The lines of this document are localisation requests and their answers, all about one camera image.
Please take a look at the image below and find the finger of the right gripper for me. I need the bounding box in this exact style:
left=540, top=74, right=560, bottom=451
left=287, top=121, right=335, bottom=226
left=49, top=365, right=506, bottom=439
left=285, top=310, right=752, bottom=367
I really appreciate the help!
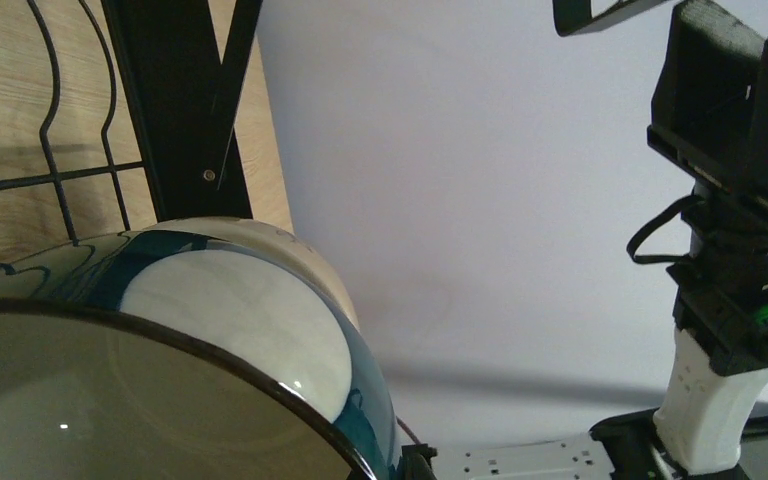
left=552, top=0, right=666, bottom=37

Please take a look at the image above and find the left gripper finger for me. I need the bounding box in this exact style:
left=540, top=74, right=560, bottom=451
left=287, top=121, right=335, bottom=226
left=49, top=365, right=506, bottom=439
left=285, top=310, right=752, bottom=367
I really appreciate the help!
left=402, top=445, right=437, bottom=480

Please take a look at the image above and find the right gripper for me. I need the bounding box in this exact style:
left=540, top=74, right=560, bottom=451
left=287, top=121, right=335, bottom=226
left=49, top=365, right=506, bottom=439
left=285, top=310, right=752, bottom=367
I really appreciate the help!
left=626, top=1, right=768, bottom=377

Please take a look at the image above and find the white ceramic bowl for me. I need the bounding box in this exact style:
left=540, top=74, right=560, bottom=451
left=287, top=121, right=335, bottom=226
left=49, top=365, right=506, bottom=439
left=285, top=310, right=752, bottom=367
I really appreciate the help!
left=144, top=217, right=362, bottom=329

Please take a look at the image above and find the small blue rimmed bowl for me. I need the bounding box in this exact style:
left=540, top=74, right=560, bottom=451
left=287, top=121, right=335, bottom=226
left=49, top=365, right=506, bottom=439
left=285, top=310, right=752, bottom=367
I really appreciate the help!
left=0, top=230, right=403, bottom=479

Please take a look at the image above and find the black wire dish rack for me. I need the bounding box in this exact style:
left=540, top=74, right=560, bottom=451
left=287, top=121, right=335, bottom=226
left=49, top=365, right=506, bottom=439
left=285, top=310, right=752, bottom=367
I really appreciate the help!
left=0, top=1, right=272, bottom=264

